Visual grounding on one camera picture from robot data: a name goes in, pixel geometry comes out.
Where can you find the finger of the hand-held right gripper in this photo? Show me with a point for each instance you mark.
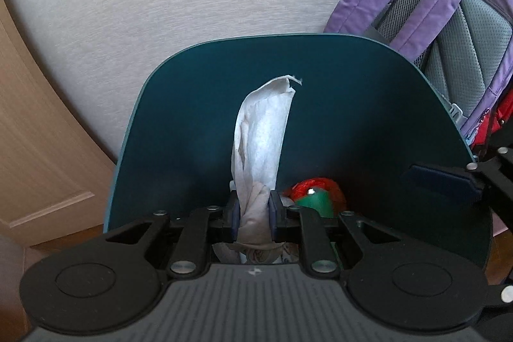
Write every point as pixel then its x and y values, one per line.
pixel 441 181
pixel 504 310

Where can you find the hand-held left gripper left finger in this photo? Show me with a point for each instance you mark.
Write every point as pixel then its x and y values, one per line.
pixel 233 216

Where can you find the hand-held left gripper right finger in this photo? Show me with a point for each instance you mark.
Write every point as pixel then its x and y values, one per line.
pixel 275 214

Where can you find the green cylinder tube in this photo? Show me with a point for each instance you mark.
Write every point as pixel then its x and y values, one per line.
pixel 320 203

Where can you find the red plastic wrapper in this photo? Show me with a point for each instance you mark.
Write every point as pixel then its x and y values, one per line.
pixel 320 183

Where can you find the white wet wipe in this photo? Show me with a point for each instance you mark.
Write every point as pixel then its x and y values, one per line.
pixel 260 133

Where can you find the dark teal trash bin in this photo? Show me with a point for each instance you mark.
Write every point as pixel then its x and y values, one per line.
pixel 180 125

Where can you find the red backpack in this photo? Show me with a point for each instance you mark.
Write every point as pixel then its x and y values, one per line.
pixel 499 121

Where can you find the beige wooden door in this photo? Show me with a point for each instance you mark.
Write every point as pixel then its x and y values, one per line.
pixel 40 145

